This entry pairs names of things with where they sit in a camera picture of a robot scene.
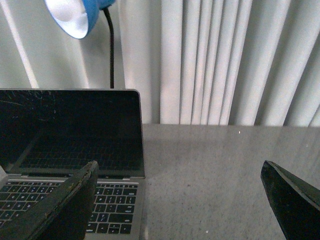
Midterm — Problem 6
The silver laptop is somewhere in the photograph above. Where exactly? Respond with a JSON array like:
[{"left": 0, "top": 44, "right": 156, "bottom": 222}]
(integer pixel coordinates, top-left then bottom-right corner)
[{"left": 0, "top": 89, "right": 145, "bottom": 240}]

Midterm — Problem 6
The blue desk lamp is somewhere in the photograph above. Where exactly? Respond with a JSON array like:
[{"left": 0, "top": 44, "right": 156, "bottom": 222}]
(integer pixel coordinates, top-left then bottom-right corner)
[{"left": 44, "top": 0, "right": 115, "bottom": 89}]

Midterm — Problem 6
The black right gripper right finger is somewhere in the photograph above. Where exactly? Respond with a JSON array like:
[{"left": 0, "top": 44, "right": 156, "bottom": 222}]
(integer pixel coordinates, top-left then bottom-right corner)
[{"left": 260, "top": 160, "right": 320, "bottom": 240}]

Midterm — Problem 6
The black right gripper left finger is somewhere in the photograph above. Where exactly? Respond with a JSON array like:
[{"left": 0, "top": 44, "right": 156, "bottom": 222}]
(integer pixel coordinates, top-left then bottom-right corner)
[{"left": 0, "top": 161, "right": 99, "bottom": 240}]

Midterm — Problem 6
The white pleated curtain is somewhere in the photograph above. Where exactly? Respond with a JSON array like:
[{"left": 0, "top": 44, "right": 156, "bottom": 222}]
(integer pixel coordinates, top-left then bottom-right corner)
[{"left": 0, "top": 0, "right": 320, "bottom": 127}]

